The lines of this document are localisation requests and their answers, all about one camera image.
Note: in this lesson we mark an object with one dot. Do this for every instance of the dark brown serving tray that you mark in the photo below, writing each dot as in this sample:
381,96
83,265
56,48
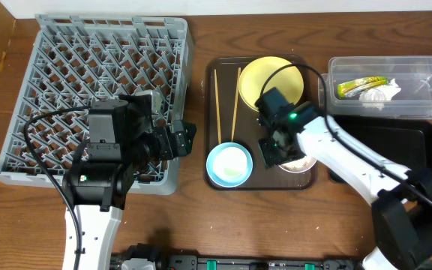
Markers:
247,130

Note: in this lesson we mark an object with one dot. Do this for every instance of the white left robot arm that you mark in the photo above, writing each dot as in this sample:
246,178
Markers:
97,194

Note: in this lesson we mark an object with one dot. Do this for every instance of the clear plastic waste bin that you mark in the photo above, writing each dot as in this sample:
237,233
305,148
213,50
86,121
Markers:
412,73

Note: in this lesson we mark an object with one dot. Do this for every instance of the leftover rice pile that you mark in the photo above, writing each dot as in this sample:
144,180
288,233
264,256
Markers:
298,164

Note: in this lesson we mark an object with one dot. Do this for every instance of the pale green plastic cup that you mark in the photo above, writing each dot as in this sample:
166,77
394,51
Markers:
230,164

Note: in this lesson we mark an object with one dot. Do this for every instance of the light blue plastic bowl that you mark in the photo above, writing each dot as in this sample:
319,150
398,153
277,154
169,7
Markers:
220,182

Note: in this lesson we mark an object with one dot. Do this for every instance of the wooden chopstick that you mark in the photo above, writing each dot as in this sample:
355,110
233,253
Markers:
218,114
236,103

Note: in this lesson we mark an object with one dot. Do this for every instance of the crumpled white paper waste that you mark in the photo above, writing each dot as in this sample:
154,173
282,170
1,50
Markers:
377,96

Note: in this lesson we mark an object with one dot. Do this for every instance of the black food waste tray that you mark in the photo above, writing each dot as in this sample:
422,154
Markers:
406,142

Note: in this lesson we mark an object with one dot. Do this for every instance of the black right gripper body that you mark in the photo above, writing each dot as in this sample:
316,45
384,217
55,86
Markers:
276,151

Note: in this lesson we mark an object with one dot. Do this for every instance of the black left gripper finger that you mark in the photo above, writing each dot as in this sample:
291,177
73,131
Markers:
184,149
183,132

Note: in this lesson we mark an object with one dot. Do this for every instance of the grey plastic dishwasher rack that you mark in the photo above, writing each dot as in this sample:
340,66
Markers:
78,60

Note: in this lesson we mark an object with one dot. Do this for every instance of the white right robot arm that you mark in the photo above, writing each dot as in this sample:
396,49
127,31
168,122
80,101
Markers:
400,198

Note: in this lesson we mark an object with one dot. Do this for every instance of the yellow plastic plate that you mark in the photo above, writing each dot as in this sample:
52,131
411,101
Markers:
288,81

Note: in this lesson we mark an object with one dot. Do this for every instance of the green snack wrapper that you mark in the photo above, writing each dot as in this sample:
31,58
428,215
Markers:
352,88

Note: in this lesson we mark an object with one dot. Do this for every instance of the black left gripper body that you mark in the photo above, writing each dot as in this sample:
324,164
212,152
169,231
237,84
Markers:
178,139

